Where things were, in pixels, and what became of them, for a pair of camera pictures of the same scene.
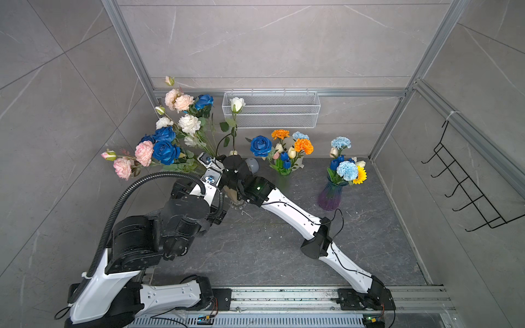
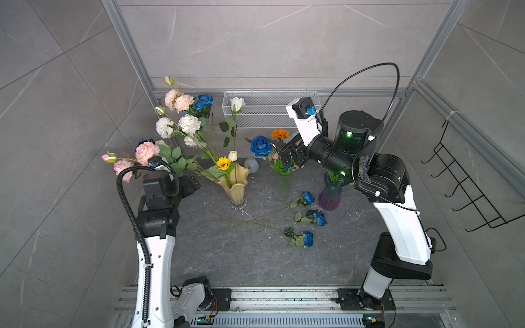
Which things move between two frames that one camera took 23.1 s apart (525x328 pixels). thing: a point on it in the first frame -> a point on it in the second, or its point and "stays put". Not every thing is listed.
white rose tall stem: x=236 y=104 stays put
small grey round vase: x=253 y=164 stays put
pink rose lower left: x=122 y=167 stays put
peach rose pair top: x=176 y=101 stays put
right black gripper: x=227 y=160 -> x=297 y=148
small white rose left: x=163 y=121 stays put
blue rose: x=166 y=134 -> x=297 y=240
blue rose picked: x=165 y=152 -> x=307 y=197
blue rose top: x=204 y=100 stays put
